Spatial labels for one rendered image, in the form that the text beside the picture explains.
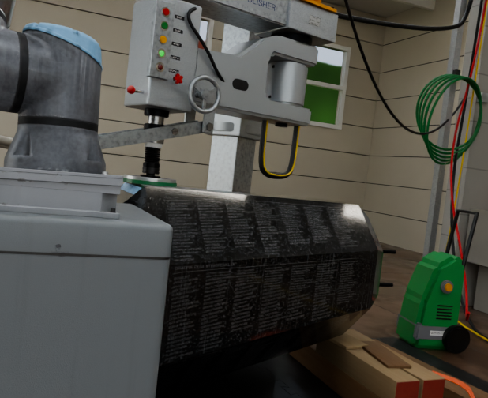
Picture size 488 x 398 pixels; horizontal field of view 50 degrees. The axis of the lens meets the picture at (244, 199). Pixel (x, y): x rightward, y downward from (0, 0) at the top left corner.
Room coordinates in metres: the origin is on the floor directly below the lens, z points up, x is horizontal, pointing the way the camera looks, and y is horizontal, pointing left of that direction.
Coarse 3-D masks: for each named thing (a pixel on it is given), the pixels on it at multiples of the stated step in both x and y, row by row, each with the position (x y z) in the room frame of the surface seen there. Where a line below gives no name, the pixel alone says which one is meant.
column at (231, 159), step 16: (224, 32) 3.11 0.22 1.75; (240, 32) 3.05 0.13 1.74; (224, 48) 3.11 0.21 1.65; (224, 144) 3.06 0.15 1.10; (240, 144) 3.04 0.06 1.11; (224, 160) 3.06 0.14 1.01; (240, 160) 3.05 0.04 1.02; (208, 176) 3.11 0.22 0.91; (224, 176) 3.05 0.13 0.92; (240, 176) 3.07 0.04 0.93
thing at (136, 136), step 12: (120, 132) 2.11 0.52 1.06; (132, 132) 2.02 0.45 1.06; (144, 132) 2.05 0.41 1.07; (156, 132) 2.08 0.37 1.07; (168, 132) 2.11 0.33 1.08; (180, 132) 2.14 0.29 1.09; (192, 132) 2.18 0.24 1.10; (108, 144) 1.96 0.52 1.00; (120, 144) 1.99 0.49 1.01; (132, 144) 2.02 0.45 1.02
